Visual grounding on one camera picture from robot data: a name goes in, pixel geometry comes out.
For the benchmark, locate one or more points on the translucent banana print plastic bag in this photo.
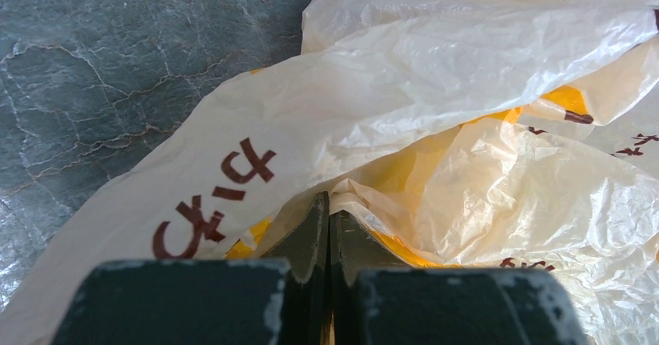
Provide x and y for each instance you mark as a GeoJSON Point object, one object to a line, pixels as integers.
{"type": "Point", "coordinates": [374, 77]}

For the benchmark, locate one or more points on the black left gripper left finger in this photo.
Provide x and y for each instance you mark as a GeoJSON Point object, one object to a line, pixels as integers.
{"type": "Point", "coordinates": [273, 299]}

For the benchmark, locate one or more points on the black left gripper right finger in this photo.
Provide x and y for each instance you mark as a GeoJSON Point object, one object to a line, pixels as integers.
{"type": "Point", "coordinates": [378, 299]}

